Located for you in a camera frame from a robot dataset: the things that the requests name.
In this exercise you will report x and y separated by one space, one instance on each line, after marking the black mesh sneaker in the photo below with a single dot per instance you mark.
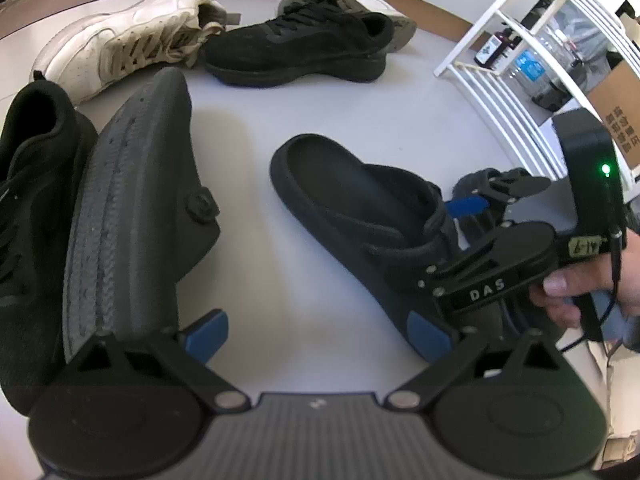
300 45
30 260

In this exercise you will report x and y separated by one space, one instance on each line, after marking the brown glass bottle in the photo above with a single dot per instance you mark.
492 50

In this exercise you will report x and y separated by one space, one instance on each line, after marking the dark container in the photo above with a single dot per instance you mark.
555 92

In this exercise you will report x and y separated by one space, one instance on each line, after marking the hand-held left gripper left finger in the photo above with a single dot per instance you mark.
207 335

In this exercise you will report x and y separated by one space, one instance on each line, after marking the cardboard box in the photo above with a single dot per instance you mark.
620 110

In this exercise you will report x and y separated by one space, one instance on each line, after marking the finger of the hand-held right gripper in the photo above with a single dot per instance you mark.
470 206
450 272

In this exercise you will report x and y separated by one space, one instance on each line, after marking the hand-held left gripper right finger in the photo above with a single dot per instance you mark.
427 335

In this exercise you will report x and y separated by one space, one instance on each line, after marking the white shoe rack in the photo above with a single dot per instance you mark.
452 69

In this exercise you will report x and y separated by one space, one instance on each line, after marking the white sneaker beige laces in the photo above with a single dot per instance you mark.
100 45
400 30

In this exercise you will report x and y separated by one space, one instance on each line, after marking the clear bottle blue label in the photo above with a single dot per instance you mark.
530 67

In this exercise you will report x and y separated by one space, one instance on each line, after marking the person's right hand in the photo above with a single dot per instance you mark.
560 290

